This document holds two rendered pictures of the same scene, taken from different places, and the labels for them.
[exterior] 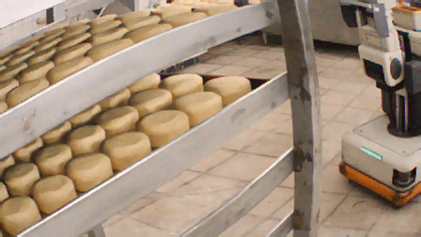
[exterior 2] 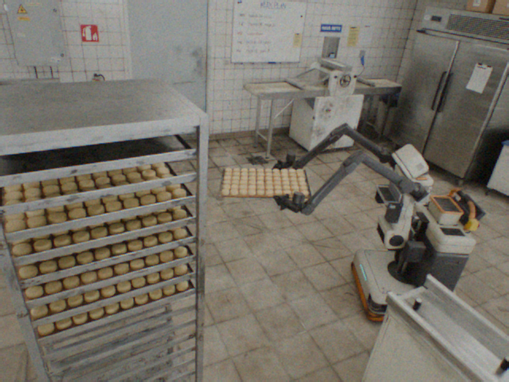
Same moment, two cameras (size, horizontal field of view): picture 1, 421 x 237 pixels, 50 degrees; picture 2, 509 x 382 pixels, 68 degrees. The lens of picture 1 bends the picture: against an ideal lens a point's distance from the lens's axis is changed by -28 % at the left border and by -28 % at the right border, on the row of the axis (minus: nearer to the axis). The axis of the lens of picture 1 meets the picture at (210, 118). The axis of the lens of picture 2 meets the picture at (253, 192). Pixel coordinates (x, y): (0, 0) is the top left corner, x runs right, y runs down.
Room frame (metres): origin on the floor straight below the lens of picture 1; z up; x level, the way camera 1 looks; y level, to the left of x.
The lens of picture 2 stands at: (-0.37, -0.70, 2.21)
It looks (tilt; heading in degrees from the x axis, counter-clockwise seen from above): 30 degrees down; 22
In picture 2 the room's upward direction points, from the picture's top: 5 degrees clockwise
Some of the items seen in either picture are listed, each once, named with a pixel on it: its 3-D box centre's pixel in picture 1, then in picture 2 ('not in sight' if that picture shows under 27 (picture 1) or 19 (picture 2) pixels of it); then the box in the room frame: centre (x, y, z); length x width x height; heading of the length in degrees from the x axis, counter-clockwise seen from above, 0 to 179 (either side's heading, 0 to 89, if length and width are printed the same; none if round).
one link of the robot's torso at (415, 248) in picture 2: (395, 74); (398, 242); (2.13, -0.88, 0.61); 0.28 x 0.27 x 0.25; 24
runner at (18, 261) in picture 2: not in sight; (113, 236); (0.40, 0.09, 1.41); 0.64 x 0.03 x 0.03; 144
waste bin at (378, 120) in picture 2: not in sight; (391, 114); (6.46, -0.43, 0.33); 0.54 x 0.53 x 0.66; 49
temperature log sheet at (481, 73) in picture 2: not in sight; (479, 77); (4.87, -1.34, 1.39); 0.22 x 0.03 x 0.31; 49
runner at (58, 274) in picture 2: not in sight; (116, 257); (0.40, 0.09, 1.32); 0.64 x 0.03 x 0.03; 144
